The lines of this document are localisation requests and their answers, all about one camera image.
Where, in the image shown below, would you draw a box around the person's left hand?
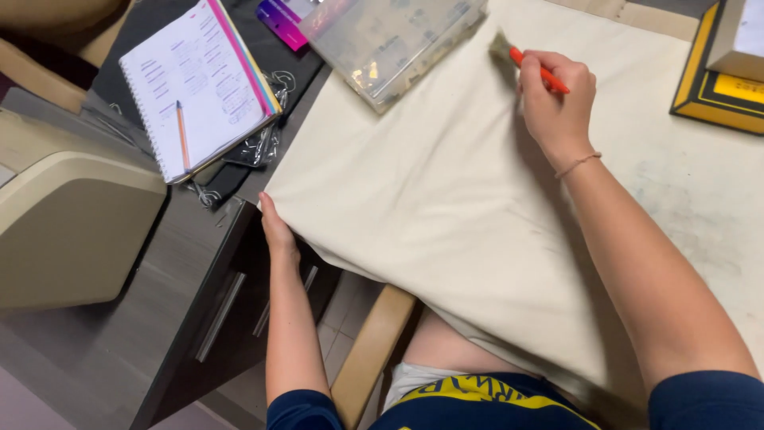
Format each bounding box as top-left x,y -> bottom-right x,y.
258,191 -> 302,265

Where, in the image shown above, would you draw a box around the person's right hand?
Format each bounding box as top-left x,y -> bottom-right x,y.
517,49 -> 598,174

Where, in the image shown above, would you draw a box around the cream canvas cloth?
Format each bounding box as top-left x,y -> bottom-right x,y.
258,0 -> 764,430

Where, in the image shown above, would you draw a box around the orange-handled paint brush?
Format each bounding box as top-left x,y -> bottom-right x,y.
489,31 -> 571,95

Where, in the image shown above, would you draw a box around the orange pencil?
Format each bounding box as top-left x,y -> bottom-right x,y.
175,100 -> 192,173

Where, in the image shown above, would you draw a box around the dark grey drawer cabinet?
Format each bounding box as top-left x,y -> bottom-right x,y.
0,90 -> 345,430

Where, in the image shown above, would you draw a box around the white spiral notebook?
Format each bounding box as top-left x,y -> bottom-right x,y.
118,0 -> 284,185

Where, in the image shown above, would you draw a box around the light wooden chair armrest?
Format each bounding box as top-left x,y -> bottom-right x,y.
330,283 -> 419,430

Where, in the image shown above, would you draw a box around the purple pink packet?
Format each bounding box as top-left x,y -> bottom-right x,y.
255,0 -> 318,53

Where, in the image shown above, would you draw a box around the beige armchair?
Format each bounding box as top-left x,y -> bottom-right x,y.
0,107 -> 169,312

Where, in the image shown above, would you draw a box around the clear plastic storage box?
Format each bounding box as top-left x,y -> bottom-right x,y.
298,0 -> 489,115

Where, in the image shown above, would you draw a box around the white shorts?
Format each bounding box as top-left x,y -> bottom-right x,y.
382,361 -> 468,414

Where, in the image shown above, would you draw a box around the person's leg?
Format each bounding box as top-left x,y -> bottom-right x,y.
401,307 -> 541,384

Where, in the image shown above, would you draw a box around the tan wooden chair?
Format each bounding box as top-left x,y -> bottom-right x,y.
0,0 -> 131,115

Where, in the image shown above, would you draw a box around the navy yellow shirt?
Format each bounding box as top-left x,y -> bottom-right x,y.
265,370 -> 764,430

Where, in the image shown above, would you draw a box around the yellow black flat box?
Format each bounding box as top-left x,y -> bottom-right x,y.
670,0 -> 764,136

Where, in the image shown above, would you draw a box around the grey white box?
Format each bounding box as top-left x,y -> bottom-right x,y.
706,0 -> 764,84

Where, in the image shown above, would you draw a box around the thin pink wrist bracelet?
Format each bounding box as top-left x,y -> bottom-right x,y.
554,152 -> 603,180

